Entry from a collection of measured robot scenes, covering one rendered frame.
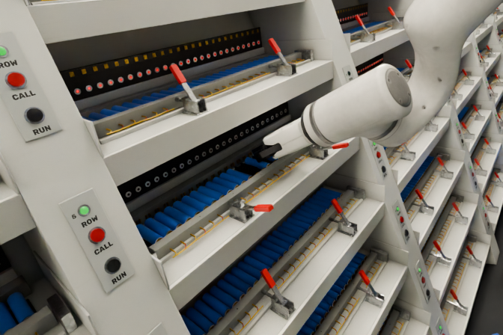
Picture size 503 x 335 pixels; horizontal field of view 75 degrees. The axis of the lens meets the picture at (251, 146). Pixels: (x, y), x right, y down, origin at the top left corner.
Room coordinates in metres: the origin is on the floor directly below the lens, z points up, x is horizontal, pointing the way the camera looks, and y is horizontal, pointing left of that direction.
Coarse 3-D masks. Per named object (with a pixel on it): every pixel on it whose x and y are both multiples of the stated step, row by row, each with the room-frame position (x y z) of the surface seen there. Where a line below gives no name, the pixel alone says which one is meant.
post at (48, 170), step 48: (0, 0) 0.41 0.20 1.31; (0, 96) 0.38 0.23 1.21; (48, 96) 0.41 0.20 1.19; (0, 144) 0.36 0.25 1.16; (48, 144) 0.39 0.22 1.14; (48, 192) 0.37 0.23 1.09; (96, 192) 0.40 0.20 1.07; (48, 240) 0.36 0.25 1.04; (96, 288) 0.37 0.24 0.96; (144, 288) 0.40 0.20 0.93
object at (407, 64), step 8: (376, 56) 1.33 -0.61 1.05; (360, 64) 1.24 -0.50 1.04; (368, 64) 1.29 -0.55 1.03; (376, 64) 1.34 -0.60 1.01; (392, 64) 1.40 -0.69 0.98; (400, 64) 1.38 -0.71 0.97; (408, 64) 1.20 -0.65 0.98; (360, 72) 1.24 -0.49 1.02; (400, 72) 1.26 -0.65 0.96; (408, 72) 1.28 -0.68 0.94; (408, 80) 1.21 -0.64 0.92
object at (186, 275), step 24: (288, 120) 0.92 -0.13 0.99; (240, 144) 0.79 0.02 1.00; (192, 168) 0.69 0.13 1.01; (312, 168) 0.69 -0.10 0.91; (336, 168) 0.75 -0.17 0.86; (264, 192) 0.62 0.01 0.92; (288, 192) 0.61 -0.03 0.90; (264, 216) 0.56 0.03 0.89; (216, 240) 0.51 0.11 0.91; (240, 240) 0.52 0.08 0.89; (168, 264) 0.47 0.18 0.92; (192, 264) 0.46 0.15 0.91; (216, 264) 0.49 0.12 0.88; (168, 288) 0.42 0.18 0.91; (192, 288) 0.45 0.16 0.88
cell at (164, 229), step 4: (148, 220) 0.56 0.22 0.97; (152, 220) 0.56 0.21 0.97; (144, 224) 0.56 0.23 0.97; (148, 224) 0.55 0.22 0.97; (152, 224) 0.55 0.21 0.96; (156, 224) 0.54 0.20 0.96; (160, 224) 0.54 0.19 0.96; (152, 228) 0.54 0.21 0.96; (156, 228) 0.54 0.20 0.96; (160, 228) 0.53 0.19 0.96; (164, 228) 0.53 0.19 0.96; (168, 228) 0.53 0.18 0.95; (156, 232) 0.53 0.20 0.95; (160, 232) 0.53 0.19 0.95; (164, 232) 0.52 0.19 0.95; (164, 236) 0.52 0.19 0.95
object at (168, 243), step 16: (288, 160) 0.70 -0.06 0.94; (256, 176) 0.64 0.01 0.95; (272, 176) 0.66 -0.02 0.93; (240, 192) 0.60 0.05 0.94; (208, 208) 0.56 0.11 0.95; (224, 208) 0.57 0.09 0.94; (192, 224) 0.52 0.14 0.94; (160, 240) 0.49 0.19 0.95; (176, 240) 0.50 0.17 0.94; (160, 256) 0.48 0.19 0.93
